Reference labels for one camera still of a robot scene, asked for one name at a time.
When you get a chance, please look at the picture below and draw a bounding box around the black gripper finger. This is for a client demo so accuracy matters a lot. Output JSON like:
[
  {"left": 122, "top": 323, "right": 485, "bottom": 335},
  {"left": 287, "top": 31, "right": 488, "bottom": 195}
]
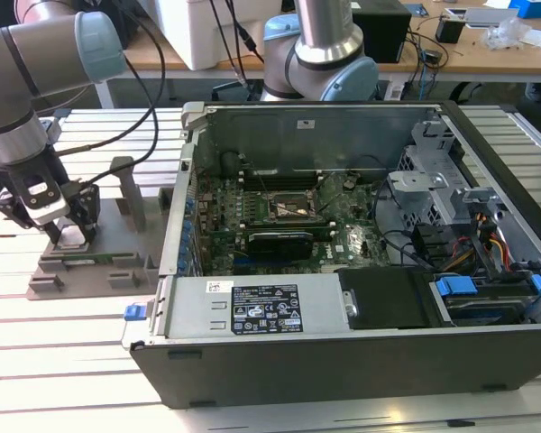
[
  {"left": 69, "top": 184, "right": 102, "bottom": 244},
  {"left": 0, "top": 193, "right": 65, "bottom": 247}
]

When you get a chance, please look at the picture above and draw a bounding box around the silver square CPU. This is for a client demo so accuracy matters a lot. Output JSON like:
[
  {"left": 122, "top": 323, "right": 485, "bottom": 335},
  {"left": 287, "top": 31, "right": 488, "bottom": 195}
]
[{"left": 57, "top": 226, "right": 90, "bottom": 252}]

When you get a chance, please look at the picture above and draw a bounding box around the CPU socket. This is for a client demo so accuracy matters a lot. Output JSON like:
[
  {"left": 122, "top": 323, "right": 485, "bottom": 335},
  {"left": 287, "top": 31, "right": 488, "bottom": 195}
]
[{"left": 268, "top": 189, "right": 321, "bottom": 222}]

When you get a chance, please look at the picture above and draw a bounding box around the grey parts rack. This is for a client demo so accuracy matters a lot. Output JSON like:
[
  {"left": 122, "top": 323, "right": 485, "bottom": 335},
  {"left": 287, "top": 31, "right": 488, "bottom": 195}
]
[{"left": 25, "top": 155, "right": 177, "bottom": 301}]

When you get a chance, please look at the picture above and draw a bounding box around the green RAM stick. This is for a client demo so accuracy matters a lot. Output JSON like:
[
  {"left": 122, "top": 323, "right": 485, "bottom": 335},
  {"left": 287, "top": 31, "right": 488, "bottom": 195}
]
[{"left": 62, "top": 255, "right": 134, "bottom": 265}]

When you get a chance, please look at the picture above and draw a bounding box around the green motherboard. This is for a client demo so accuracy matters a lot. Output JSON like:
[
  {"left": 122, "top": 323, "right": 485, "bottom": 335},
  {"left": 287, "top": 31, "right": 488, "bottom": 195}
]
[{"left": 193, "top": 173, "right": 389, "bottom": 276}]

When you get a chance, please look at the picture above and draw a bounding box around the grey power supply unit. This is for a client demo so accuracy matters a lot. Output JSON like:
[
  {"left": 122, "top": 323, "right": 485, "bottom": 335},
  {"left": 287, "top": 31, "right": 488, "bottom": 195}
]
[{"left": 164, "top": 275, "right": 351, "bottom": 339}]

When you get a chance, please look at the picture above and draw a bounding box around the large black monitor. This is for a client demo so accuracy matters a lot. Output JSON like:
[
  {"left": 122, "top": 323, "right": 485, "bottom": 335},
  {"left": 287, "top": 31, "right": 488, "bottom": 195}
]
[{"left": 0, "top": 0, "right": 139, "bottom": 50}]

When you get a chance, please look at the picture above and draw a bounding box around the black RAM slot row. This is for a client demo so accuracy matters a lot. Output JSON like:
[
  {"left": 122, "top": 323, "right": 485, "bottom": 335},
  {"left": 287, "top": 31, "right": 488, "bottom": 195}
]
[
  {"left": 243, "top": 170, "right": 321, "bottom": 190},
  {"left": 241, "top": 218, "right": 333, "bottom": 240}
]

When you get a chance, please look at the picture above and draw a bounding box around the black graphics card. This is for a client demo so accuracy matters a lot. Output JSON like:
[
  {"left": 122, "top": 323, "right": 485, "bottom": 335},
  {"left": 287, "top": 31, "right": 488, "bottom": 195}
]
[{"left": 245, "top": 230, "right": 315, "bottom": 261}]

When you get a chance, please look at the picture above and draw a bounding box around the white printer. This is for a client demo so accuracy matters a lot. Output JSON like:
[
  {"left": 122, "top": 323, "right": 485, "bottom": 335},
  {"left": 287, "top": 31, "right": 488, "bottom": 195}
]
[{"left": 155, "top": 0, "right": 298, "bottom": 71}]

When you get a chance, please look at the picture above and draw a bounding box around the open black PC case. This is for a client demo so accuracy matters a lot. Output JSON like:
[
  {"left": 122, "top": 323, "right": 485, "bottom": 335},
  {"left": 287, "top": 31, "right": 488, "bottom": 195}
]
[{"left": 121, "top": 99, "right": 541, "bottom": 410}]

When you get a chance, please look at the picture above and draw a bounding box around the black plastic shroud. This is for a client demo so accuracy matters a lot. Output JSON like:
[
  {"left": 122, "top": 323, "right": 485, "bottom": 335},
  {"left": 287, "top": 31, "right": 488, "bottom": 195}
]
[{"left": 337, "top": 266, "right": 434, "bottom": 330}]

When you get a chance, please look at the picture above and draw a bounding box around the grey metal drive cage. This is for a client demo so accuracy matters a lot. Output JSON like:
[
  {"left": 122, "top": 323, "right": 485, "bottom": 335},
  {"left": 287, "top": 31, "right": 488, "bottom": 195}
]
[{"left": 385, "top": 119, "right": 513, "bottom": 240}]

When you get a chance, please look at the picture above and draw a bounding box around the black box on desk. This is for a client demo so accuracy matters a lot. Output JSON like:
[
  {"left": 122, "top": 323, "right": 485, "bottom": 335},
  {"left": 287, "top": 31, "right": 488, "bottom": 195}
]
[{"left": 351, "top": 9, "right": 414, "bottom": 64}]

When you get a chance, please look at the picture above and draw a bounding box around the hard disk in blue carrier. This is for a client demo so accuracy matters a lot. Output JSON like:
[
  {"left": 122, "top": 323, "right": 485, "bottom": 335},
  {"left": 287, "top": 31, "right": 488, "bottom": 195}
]
[{"left": 432, "top": 275, "right": 541, "bottom": 327}]

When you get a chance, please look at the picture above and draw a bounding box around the small black open box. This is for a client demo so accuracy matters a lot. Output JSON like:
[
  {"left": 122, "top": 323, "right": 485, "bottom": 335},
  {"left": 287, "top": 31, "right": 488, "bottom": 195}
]
[{"left": 435, "top": 15, "right": 465, "bottom": 44}]

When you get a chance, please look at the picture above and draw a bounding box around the wooden desk with clutter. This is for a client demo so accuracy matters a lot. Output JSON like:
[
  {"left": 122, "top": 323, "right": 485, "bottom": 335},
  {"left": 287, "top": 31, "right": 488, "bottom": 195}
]
[{"left": 378, "top": 0, "right": 541, "bottom": 85}]

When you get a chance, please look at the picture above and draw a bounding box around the flat grey box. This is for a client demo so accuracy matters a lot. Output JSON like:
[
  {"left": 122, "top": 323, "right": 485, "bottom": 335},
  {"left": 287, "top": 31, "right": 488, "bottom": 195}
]
[{"left": 463, "top": 6, "right": 519, "bottom": 28}]

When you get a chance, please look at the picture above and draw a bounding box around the clear crumpled plastic bag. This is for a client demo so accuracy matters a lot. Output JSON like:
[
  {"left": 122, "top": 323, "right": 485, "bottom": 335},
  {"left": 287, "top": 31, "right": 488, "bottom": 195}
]
[{"left": 481, "top": 17, "right": 533, "bottom": 51}]

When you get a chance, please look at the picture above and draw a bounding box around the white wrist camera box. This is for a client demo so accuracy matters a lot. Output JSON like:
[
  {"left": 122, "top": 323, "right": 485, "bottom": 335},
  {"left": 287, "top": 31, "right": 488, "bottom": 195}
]
[{"left": 20, "top": 173, "right": 69, "bottom": 226}]

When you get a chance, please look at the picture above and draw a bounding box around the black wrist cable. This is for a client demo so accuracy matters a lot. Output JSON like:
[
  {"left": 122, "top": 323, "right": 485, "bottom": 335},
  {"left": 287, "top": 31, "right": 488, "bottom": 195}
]
[{"left": 53, "top": 0, "right": 169, "bottom": 190}]

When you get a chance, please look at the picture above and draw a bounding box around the wooden desk white frame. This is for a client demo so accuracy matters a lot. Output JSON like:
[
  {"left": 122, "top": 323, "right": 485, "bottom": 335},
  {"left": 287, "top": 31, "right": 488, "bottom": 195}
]
[{"left": 92, "top": 17, "right": 271, "bottom": 109}]

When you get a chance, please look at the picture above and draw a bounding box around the grey case release handle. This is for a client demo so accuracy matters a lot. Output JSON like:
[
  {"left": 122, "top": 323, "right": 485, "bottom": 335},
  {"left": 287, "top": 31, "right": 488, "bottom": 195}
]
[{"left": 181, "top": 101, "right": 207, "bottom": 132}]

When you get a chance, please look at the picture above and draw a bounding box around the black looped wire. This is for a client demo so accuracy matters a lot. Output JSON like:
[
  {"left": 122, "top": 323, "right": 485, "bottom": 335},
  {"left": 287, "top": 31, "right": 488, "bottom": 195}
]
[{"left": 370, "top": 178, "right": 434, "bottom": 272}]

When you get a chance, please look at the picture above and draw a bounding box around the black wire connector block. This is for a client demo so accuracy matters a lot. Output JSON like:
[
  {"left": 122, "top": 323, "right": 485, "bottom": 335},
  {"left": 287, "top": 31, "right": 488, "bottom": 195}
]
[{"left": 412, "top": 223, "right": 452, "bottom": 263}]

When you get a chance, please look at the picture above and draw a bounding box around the yellow red wire bundle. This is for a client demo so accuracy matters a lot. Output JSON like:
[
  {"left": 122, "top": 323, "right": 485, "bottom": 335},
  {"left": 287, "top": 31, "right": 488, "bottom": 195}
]
[{"left": 475, "top": 211, "right": 513, "bottom": 272}]

